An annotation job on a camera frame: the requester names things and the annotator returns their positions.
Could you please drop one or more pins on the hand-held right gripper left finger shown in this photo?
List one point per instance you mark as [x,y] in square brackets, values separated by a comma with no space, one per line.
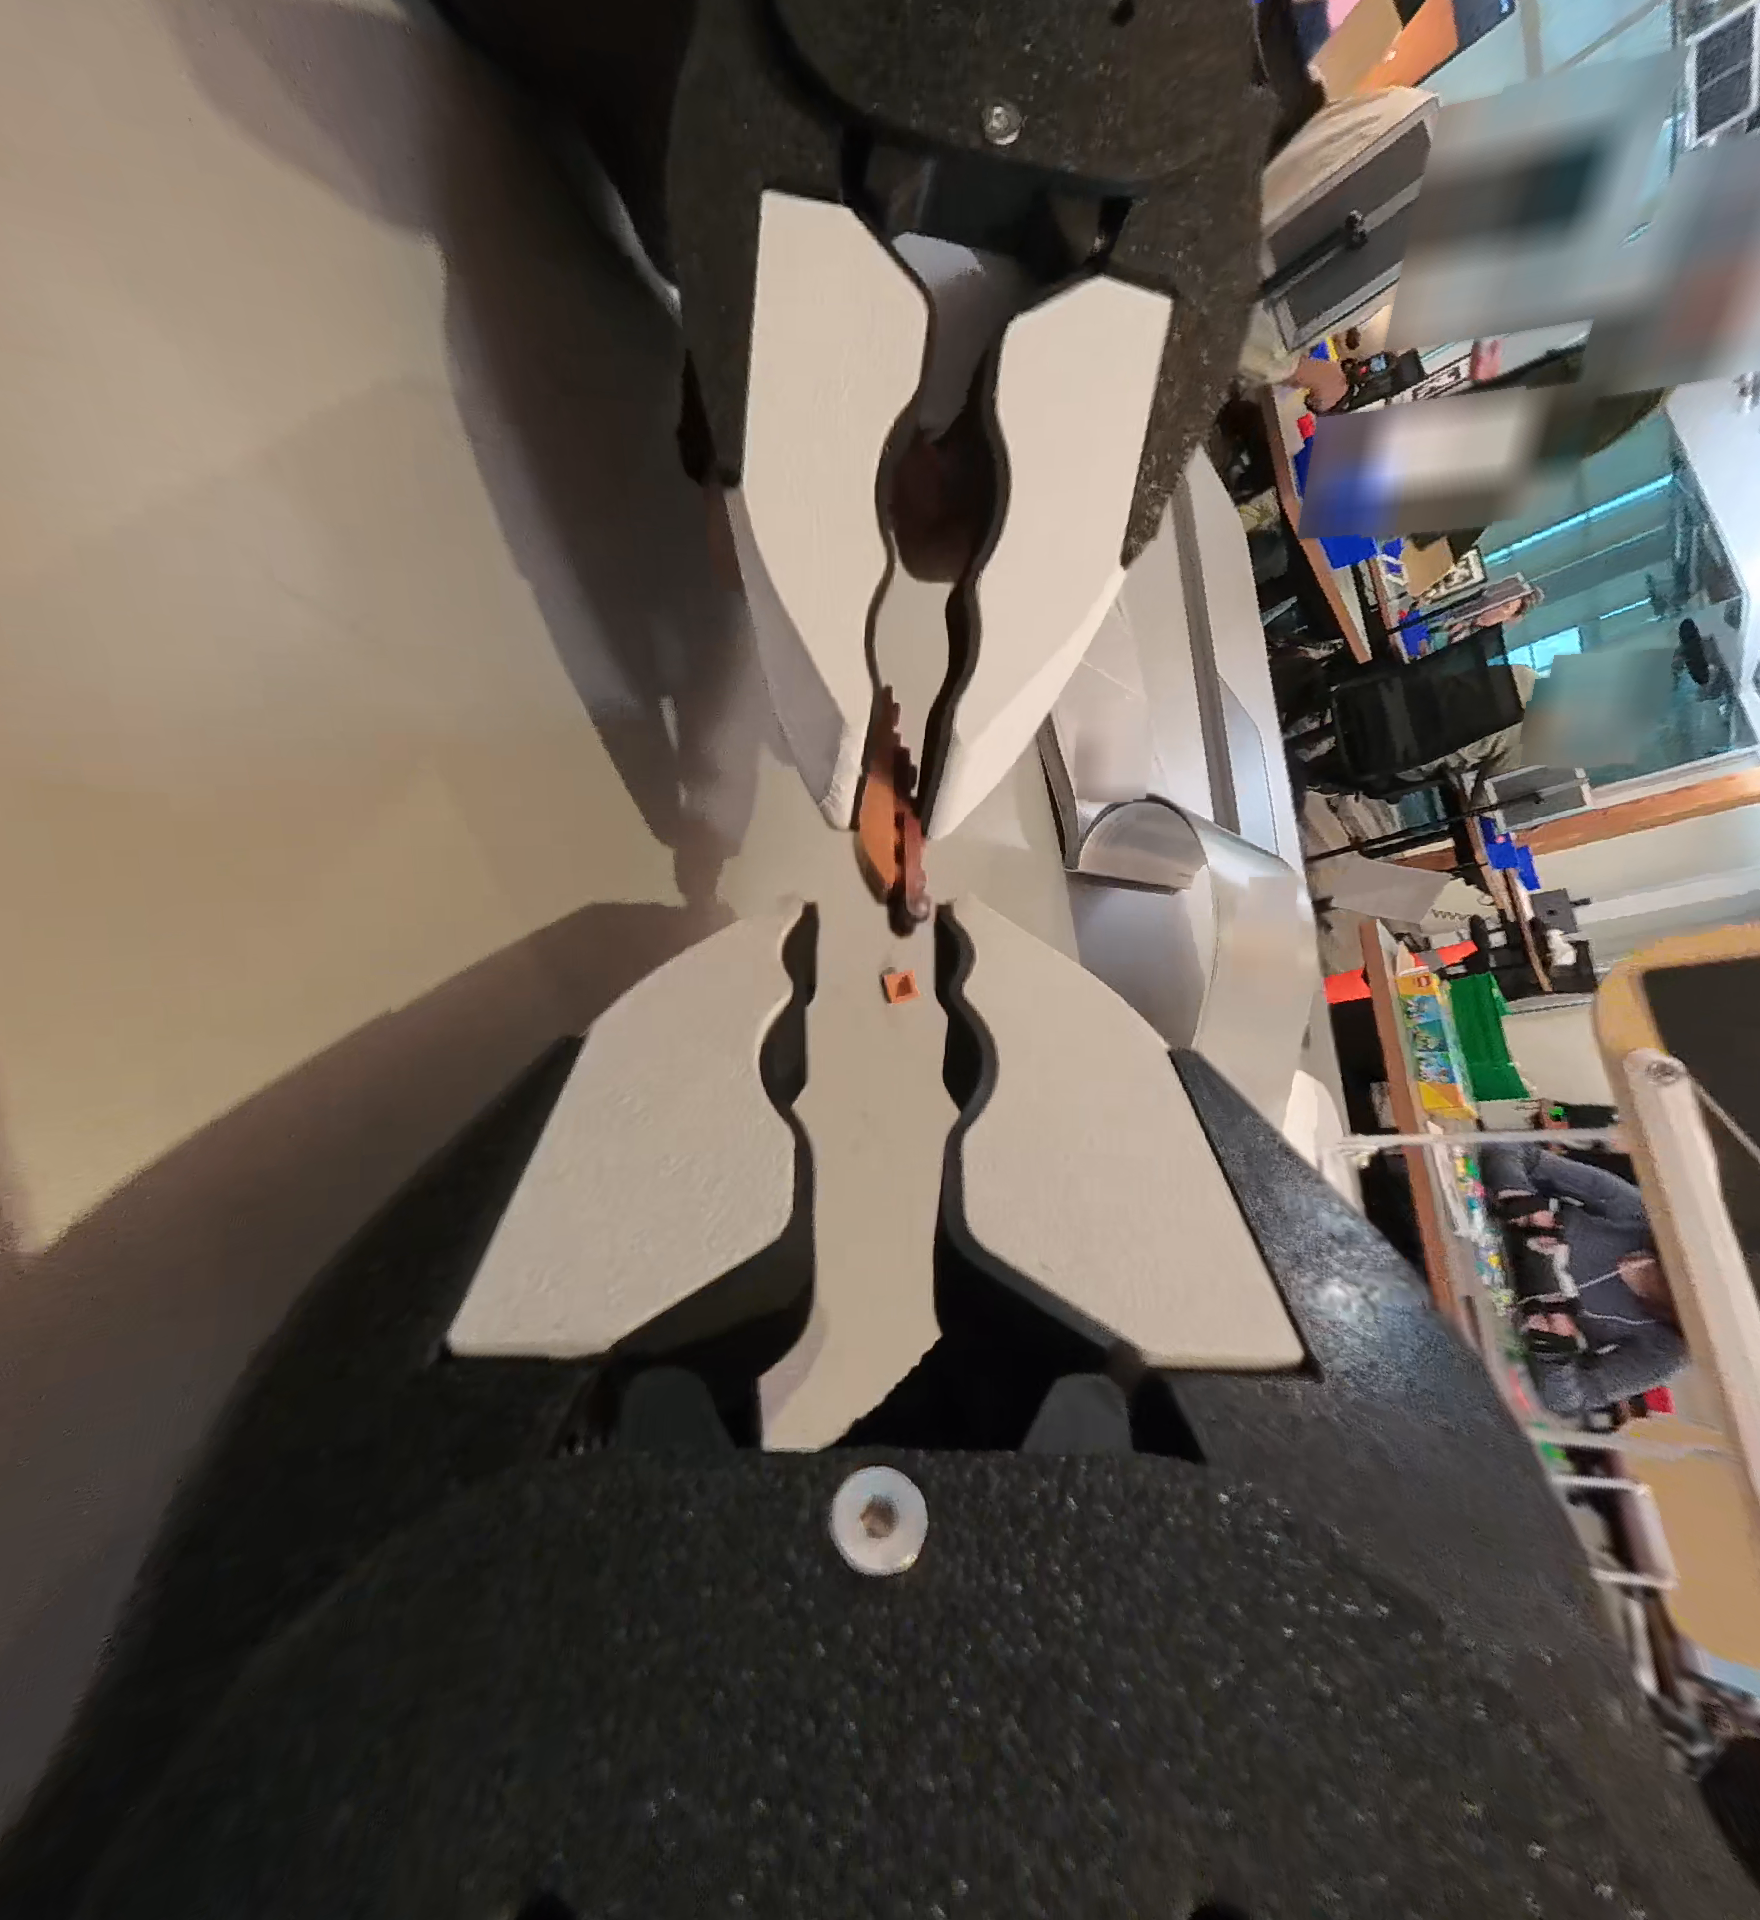
[626,1187]

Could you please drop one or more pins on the brown brick assembly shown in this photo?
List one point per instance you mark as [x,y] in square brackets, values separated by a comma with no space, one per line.
[894,811]

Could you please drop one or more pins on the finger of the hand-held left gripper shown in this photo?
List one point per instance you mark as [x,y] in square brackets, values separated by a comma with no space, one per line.
[1075,480]
[820,450]

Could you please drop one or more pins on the green box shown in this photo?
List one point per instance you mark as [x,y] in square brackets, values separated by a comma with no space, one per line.
[1487,1035]

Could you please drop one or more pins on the colourful printed box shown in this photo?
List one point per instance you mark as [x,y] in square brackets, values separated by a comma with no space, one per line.
[1421,1051]

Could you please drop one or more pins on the black computer monitor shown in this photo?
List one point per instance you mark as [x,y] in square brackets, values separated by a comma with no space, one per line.
[1421,715]

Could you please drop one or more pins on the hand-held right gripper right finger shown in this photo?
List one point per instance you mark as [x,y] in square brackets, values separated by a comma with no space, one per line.
[1136,1187]

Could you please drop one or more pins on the brick instruction booklet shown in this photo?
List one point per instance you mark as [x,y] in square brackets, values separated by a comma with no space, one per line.
[1196,871]

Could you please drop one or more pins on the grey desk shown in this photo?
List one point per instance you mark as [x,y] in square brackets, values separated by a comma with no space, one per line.
[251,602]

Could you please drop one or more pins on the person's left hand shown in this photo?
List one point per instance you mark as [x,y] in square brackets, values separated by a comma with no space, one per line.
[929,496]

